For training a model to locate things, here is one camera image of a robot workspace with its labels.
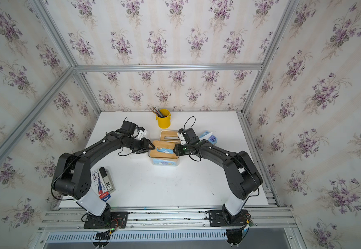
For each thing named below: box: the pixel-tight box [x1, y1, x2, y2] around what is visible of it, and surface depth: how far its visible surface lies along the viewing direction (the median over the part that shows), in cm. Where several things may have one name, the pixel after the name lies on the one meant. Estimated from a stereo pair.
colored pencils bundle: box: [151, 106, 166, 118], surface depth 103 cm
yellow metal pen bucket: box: [155, 108, 172, 130], surface depth 110 cm
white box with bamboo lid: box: [159, 129, 182, 144], surface depth 103 cm
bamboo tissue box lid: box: [149, 140, 180, 159], surface depth 90 cm
